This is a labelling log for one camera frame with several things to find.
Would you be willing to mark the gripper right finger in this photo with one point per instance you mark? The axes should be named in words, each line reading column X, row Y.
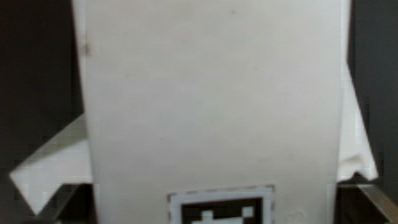
column 365, row 206

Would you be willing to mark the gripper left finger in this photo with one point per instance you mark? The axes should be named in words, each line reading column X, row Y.
column 70, row 207

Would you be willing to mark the white cabinet box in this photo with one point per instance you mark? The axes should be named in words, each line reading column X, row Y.
column 60, row 165

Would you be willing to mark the white block with marker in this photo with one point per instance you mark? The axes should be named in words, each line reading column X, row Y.
column 212, row 96

